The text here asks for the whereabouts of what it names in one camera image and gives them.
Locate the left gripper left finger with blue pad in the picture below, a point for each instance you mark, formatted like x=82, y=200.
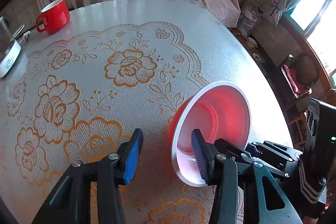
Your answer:
x=129, y=153

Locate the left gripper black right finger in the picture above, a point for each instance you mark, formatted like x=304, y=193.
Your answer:
x=205, y=155

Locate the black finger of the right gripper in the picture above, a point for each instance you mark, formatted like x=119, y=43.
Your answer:
x=226, y=150

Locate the red plastic bowl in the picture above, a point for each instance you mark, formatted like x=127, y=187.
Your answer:
x=219, y=110

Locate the wooden chair red cushion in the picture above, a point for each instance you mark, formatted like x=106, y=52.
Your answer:
x=293, y=79

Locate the lace pattern table cover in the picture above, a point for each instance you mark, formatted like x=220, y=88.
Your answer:
x=117, y=66

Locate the red ceramic mug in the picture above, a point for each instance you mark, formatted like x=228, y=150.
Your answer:
x=53, y=17

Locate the white glass electric kettle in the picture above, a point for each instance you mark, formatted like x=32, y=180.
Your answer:
x=10, y=49

